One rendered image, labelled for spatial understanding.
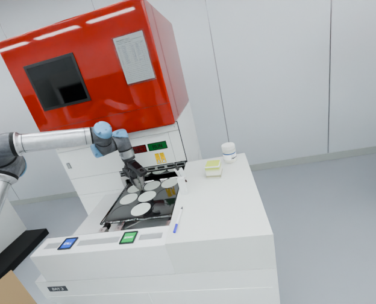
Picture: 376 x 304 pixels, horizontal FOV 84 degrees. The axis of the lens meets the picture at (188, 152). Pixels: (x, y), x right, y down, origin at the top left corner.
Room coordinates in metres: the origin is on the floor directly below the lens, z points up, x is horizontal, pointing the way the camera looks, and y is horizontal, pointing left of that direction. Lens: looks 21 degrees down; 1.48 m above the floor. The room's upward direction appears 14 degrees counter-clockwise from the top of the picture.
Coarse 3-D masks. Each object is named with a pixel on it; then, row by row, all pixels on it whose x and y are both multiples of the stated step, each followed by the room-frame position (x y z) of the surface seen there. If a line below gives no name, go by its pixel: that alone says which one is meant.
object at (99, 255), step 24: (48, 240) 0.74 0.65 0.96; (96, 240) 0.67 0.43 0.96; (120, 240) 0.63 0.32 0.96; (144, 240) 0.60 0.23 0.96; (48, 264) 0.65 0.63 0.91; (72, 264) 0.63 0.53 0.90; (96, 264) 0.61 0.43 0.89; (120, 264) 0.59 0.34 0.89; (144, 264) 0.57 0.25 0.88; (168, 264) 0.55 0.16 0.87
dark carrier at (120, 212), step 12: (156, 180) 1.15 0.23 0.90; (156, 192) 1.01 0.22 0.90; (168, 192) 0.98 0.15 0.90; (120, 204) 0.98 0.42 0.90; (132, 204) 0.95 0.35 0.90; (156, 204) 0.89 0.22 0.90; (168, 204) 0.87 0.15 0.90; (108, 216) 0.89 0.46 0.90; (120, 216) 0.87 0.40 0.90; (132, 216) 0.85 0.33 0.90; (144, 216) 0.82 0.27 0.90
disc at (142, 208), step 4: (140, 204) 0.93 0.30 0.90; (144, 204) 0.92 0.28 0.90; (148, 204) 0.91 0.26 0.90; (136, 208) 0.90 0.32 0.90; (140, 208) 0.89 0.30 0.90; (144, 208) 0.89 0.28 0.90; (148, 208) 0.88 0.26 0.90; (132, 212) 0.88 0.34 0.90; (136, 212) 0.87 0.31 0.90; (140, 212) 0.86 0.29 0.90; (144, 212) 0.85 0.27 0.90
